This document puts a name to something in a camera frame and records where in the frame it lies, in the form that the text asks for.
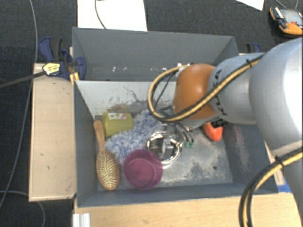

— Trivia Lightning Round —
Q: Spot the wooden hairbrush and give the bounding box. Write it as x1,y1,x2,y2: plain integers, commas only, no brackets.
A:
93,120,121,191

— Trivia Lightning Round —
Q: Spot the pale wood flat board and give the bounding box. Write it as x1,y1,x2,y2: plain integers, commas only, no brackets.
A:
28,62,78,202

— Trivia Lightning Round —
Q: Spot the purple plastic cup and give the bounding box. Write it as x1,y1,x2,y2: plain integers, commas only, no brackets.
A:
123,148,164,190

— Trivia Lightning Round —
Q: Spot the orange toy carrot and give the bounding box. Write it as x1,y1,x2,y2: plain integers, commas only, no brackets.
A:
203,122,224,142

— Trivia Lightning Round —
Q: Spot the blue and white fluffy cloth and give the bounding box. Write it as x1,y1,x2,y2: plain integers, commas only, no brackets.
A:
104,109,164,166

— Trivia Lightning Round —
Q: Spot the grey metal bin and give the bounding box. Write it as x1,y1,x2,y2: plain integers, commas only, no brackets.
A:
71,26,279,208

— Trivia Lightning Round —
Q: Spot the shiny metal bowl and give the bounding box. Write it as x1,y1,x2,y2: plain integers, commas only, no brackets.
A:
146,131,184,169

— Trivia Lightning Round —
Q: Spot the green plastic cup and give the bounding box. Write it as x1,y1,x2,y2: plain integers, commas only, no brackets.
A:
102,112,134,138

